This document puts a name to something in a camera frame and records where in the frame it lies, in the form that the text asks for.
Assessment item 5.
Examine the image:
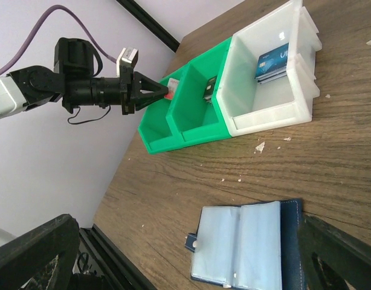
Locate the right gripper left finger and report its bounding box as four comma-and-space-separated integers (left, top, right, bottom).
0, 214, 80, 289

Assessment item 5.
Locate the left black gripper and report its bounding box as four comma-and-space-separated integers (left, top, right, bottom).
118, 66, 169, 115

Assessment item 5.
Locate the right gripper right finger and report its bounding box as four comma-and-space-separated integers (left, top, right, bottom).
298, 215, 371, 289

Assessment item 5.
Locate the red card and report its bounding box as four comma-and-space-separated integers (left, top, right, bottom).
164, 78, 179, 100

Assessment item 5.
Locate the green bin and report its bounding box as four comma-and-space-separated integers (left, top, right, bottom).
166, 37, 231, 147

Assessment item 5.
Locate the blue card holder wallet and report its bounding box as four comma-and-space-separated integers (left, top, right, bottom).
185, 199, 307, 289

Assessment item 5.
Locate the white translucent bin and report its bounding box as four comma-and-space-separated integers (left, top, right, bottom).
216, 1, 322, 137

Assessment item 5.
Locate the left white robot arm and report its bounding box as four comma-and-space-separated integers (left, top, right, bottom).
0, 37, 169, 119

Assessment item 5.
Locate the black card stack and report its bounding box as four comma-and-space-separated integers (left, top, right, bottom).
203, 76, 217, 104

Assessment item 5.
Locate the blue card stack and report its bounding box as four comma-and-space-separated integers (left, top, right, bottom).
254, 43, 289, 84

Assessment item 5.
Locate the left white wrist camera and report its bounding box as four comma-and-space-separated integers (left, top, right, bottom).
116, 47, 138, 77

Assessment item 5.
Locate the left black frame post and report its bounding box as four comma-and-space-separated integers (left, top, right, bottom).
116, 0, 180, 53

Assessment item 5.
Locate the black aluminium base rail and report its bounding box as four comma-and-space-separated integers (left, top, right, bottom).
71, 225, 156, 289

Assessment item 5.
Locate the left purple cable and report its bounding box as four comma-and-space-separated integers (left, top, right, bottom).
0, 4, 120, 79

